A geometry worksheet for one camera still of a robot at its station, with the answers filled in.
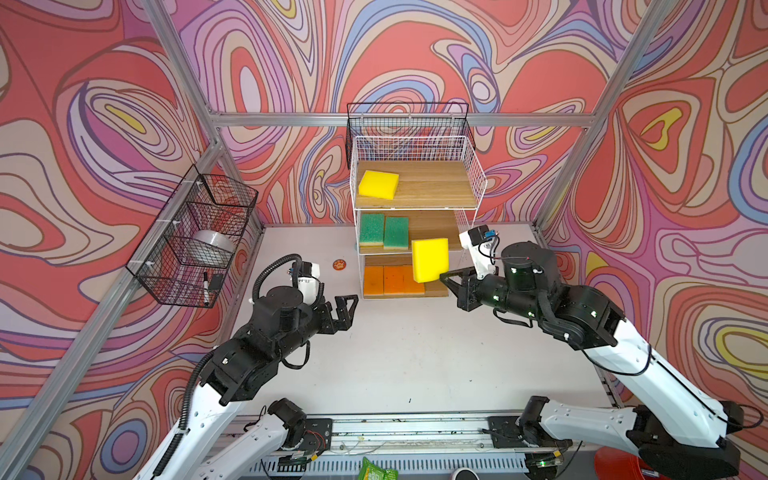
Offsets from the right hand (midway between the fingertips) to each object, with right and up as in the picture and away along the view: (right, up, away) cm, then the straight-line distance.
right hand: (444, 285), depth 61 cm
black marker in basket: (-56, -2, +12) cm, 58 cm away
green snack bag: (-16, -44, +7) cm, 47 cm away
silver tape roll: (-55, +9, +11) cm, 57 cm away
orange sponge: (-17, -3, +40) cm, 44 cm away
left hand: (-21, -3, +4) cm, 21 cm away
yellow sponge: (-9, +12, +22) cm, 27 cm away
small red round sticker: (-29, +3, +47) cm, 56 cm away
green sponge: (-16, +13, +23) cm, 31 cm away
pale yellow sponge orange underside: (-4, -4, +36) cm, 37 cm away
